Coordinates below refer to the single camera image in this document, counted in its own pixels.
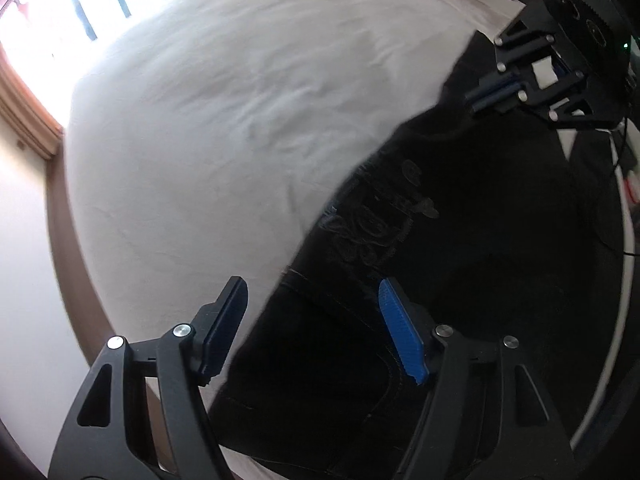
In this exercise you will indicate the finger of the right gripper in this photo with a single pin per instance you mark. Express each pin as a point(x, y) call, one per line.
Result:
point(525, 95)
point(519, 45)

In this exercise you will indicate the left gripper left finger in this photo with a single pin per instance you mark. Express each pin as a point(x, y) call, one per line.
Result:
point(107, 432)

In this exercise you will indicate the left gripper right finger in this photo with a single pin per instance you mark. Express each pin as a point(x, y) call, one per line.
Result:
point(486, 413)

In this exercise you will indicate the black pants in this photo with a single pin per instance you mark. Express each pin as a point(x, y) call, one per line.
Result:
point(487, 225)

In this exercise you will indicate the white bed sheet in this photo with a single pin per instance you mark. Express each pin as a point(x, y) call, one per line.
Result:
point(207, 139)

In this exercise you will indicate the tan curtain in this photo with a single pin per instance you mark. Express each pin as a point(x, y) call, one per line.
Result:
point(31, 121)

